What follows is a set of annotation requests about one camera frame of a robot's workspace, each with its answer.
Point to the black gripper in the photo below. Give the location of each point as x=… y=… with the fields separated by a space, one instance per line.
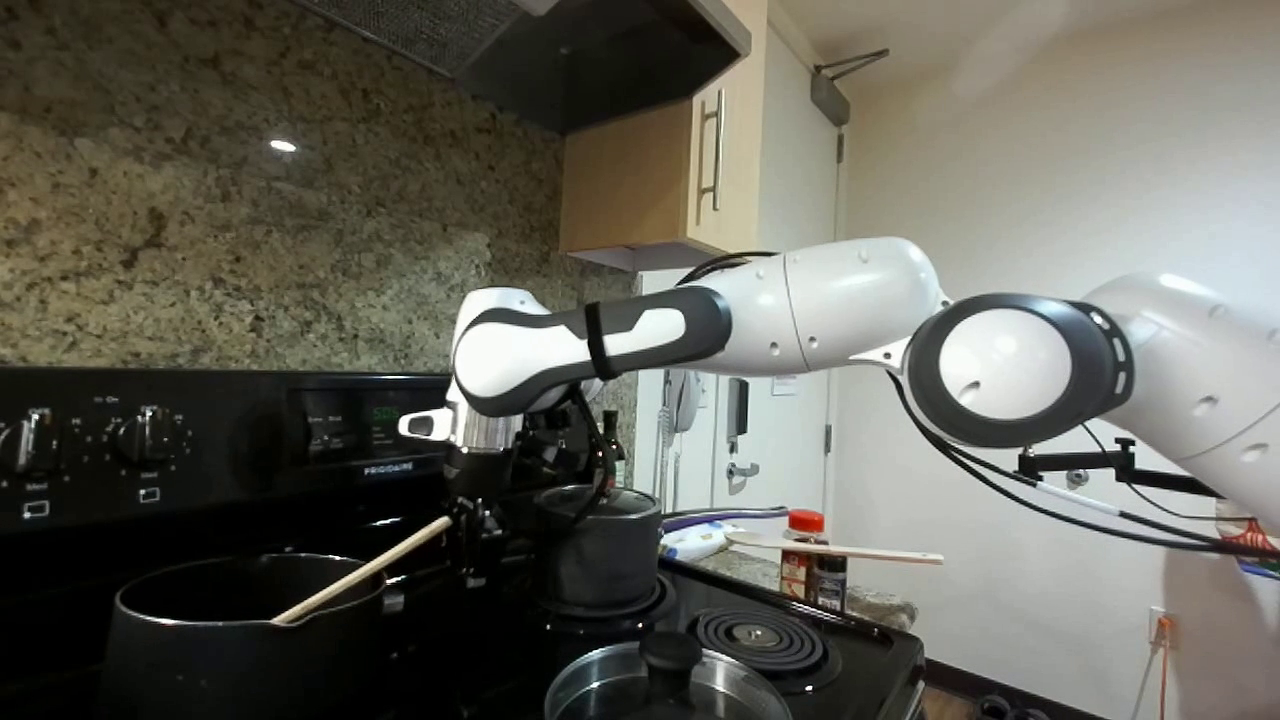
x=541 y=474

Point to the wooden spoon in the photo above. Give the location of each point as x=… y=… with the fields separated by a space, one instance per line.
x=321 y=596

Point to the spice jar with orange lid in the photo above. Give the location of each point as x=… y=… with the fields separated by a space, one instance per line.
x=805 y=573

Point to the large black pot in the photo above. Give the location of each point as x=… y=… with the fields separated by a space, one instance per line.
x=198 y=640

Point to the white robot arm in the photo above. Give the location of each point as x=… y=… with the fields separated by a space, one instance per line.
x=1153 y=352

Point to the black pot with lid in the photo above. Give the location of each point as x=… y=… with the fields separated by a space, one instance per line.
x=599 y=538

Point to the wooden spatula on counter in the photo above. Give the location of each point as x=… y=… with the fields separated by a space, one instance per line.
x=840 y=548

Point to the steel pot with glass lid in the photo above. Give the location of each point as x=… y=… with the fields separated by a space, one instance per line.
x=660 y=676

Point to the black electric stove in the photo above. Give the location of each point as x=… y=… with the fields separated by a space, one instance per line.
x=109 y=474

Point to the white blue packet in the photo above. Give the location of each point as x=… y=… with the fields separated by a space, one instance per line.
x=686 y=546

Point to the white door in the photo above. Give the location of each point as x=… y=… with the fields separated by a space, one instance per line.
x=756 y=443

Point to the beige upper cabinet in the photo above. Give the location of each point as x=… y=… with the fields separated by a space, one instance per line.
x=683 y=180

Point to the range hood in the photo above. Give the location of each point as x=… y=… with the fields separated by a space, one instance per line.
x=557 y=60

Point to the wall phone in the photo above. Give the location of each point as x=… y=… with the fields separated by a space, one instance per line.
x=683 y=398

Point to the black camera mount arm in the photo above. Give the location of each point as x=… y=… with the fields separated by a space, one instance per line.
x=1121 y=463

